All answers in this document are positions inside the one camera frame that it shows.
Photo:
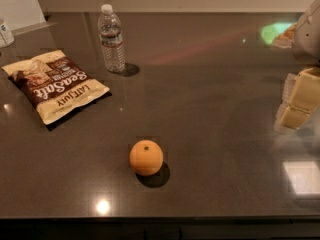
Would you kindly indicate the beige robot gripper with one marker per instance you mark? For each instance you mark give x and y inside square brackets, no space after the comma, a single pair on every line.
[308,39]

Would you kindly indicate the colourful snack bag far right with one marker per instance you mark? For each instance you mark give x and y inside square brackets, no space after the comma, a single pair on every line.
[285,39]

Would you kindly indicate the orange fruit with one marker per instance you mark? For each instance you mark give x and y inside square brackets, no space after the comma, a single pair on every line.
[146,158]

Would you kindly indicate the clear plastic water bottle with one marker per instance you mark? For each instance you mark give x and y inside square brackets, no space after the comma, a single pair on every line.
[111,39]

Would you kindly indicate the sea salt chips bag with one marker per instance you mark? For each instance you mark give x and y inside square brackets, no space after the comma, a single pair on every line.
[54,84]

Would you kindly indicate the white container at left edge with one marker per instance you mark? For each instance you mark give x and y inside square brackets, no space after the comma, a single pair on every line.
[6,36]

